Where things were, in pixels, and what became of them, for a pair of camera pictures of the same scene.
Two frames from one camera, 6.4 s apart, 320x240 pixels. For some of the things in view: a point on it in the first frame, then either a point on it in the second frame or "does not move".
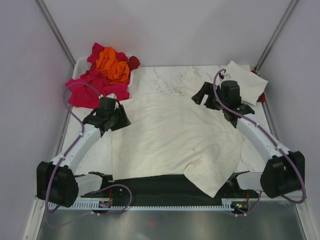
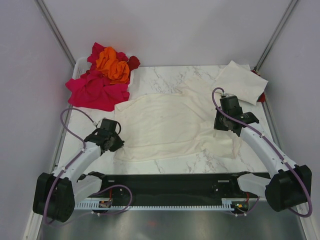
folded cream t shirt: (251, 86) does not move
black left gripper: (124, 120) → (119, 144)
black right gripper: (208, 88) → (217, 125)
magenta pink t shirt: (86, 90) does not move
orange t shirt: (117, 72) does not move
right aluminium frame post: (275, 36) does not move
